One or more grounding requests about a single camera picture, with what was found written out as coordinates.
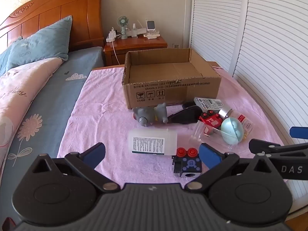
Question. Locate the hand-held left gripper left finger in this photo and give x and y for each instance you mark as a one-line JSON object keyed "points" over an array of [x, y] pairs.
{"points": [[94, 153]]}

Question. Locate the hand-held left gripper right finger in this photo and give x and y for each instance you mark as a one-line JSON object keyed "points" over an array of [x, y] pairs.
{"points": [[209, 156]]}

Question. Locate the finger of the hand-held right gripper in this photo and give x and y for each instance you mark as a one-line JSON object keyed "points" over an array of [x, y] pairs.
{"points": [[264, 146], [299, 132]]}

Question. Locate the clear plastic jar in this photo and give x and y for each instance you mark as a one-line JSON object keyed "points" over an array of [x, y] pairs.
{"points": [[204, 134]]}

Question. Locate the cube toy car red wheels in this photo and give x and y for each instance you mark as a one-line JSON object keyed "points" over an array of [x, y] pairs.
{"points": [[189, 164]]}

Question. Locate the silver cap capsule bottle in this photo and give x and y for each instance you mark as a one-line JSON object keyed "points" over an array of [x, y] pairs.
{"points": [[246, 122]]}

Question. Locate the white plastic bottle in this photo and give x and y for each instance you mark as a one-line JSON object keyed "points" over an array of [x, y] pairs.
{"points": [[149, 142]]}

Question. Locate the grey elephant toy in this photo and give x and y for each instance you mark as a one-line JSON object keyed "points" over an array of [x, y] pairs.
{"points": [[144, 114]]}

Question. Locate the brown cardboard box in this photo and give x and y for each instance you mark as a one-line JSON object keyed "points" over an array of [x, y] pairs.
{"points": [[168, 91]]}

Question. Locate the teal egg-shaped case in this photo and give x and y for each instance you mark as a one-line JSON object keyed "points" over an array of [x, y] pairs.
{"points": [[232, 131]]}

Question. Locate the red toy train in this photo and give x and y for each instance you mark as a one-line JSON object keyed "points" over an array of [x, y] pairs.
{"points": [[211, 120]]}

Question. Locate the pink cloth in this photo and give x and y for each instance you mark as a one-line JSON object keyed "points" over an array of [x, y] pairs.
{"points": [[101, 115]]}

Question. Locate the black plastic case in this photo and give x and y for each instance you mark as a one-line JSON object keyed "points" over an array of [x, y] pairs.
{"points": [[185, 116]]}

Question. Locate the small white printed box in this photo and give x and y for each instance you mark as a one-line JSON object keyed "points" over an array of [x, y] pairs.
{"points": [[209, 103]]}

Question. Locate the blue bed sheet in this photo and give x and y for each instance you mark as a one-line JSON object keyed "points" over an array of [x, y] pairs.
{"points": [[55, 93]]}

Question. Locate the white louvered closet door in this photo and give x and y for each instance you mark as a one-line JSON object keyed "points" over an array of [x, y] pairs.
{"points": [[216, 16], [276, 53]]}

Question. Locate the pink floral quilt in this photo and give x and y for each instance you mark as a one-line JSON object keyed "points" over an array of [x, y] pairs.
{"points": [[19, 89]]}

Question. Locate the wooden nightstand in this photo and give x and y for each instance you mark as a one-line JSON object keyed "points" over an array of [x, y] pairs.
{"points": [[134, 45]]}

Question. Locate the white power strip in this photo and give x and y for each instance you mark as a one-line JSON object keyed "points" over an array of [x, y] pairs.
{"points": [[111, 37]]}

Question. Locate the blue pillow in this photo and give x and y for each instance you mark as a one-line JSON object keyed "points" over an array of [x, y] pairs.
{"points": [[3, 57], [43, 41]]}

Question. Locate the clear dispenser bottle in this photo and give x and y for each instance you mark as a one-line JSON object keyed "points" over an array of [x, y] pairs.
{"points": [[134, 31]]}

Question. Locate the white remote control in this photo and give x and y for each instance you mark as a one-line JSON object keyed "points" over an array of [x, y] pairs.
{"points": [[151, 36]]}

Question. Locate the white router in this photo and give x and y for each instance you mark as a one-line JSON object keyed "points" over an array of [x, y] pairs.
{"points": [[142, 30]]}

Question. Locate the small green desk fan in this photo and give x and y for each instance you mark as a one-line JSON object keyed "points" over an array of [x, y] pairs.
{"points": [[123, 21]]}

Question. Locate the small smart display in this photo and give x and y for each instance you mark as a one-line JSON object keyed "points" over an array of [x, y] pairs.
{"points": [[150, 26]]}

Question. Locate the wooden bed headboard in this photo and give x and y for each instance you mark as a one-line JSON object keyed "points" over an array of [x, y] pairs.
{"points": [[72, 4]]}

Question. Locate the white wall socket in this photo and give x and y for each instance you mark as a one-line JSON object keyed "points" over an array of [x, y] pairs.
{"points": [[176, 46]]}

